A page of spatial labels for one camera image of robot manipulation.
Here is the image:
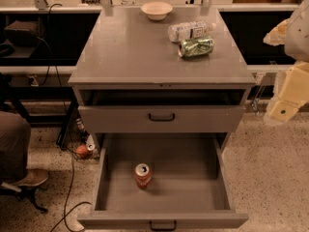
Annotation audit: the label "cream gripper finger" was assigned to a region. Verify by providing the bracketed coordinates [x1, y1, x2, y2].
[264, 61, 309, 127]
[263, 19, 289, 46]

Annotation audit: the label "red coke can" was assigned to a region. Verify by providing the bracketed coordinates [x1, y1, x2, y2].
[134, 163, 152, 189]

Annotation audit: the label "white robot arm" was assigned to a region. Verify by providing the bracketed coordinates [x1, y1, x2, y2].
[263, 0, 309, 127]

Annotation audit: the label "green soda can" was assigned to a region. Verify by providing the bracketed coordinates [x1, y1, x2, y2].
[179, 36, 214, 58]

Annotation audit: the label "grey metal drawer cabinet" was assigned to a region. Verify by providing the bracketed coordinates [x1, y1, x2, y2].
[70, 7, 253, 149]

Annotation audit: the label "open grey middle drawer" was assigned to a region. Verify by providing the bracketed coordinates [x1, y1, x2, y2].
[78, 133, 248, 229]

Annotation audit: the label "closed grey top drawer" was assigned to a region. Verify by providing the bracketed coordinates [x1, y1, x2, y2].
[78, 105, 244, 133]

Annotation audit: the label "clear plastic water bottle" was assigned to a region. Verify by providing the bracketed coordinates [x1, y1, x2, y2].
[168, 20, 216, 43]

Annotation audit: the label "white ceramic bowl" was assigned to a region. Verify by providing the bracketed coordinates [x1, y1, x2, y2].
[141, 2, 173, 21]

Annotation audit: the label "orange ball on floor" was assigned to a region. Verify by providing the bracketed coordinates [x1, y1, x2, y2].
[75, 145, 88, 159]

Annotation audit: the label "dark box under shelf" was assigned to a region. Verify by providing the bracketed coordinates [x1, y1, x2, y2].
[4, 20, 40, 47]

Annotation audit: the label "tan shoe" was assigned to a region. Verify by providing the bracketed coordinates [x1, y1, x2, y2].
[14, 169, 49, 187]

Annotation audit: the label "person leg brown trousers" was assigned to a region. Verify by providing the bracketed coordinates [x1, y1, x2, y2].
[0, 111, 31, 183]

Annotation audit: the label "black chair base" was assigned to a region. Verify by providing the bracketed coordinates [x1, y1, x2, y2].
[0, 182, 48, 214]

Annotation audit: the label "black top drawer handle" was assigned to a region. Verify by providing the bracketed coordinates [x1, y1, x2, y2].
[148, 113, 176, 123]

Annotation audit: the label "black drawer handle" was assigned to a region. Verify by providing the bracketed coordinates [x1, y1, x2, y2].
[149, 220, 177, 232]
[148, 113, 176, 123]

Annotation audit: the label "black middle drawer handle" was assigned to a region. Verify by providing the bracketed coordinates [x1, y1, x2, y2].
[149, 220, 177, 232]

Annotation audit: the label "black floor cable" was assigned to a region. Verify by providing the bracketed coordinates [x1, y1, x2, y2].
[48, 152, 93, 232]

